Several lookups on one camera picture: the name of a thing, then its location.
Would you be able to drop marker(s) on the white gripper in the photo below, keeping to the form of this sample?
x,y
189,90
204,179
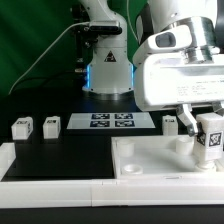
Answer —
x,y
165,81

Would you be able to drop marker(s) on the white square table top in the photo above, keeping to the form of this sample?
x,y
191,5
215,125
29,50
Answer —
x,y
155,157

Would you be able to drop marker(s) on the white U-shaped fence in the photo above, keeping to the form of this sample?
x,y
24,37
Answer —
x,y
103,192

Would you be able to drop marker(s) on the white sheet with markers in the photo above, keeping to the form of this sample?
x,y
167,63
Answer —
x,y
99,121

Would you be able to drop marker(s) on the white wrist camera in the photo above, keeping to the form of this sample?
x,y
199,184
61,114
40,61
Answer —
x,y
171,40

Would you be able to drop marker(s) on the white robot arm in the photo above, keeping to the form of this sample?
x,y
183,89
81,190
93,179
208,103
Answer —
x,y
111,73

